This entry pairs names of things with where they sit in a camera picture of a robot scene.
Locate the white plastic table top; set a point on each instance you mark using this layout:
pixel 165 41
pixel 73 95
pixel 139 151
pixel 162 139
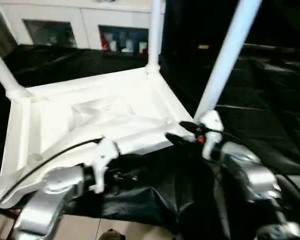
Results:
pixel 90 112

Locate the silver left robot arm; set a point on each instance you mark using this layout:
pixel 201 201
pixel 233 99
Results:
pixel 47 200

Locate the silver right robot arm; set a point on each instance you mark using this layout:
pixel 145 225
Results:
pixel 260 175

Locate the black mat cloth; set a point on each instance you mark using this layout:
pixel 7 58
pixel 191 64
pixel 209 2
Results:
pixel 265 100

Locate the grey metal bar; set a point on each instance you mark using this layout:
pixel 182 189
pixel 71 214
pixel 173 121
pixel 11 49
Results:
pixel 275 48

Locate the grey bundle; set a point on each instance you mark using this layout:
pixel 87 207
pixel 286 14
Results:
pixel 105 1

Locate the white glass-door cabinet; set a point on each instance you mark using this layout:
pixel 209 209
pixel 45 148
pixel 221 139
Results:
pixel 77 20

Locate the grey curtain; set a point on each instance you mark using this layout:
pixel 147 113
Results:
pixel 1 27

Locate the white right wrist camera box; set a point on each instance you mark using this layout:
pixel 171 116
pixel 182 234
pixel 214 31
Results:
pixel 212 120

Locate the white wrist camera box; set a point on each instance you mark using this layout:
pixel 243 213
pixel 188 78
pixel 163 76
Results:
pixel 103 155
pixel 212 120

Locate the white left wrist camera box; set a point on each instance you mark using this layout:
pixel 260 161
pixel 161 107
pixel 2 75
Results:
pixel 103 155

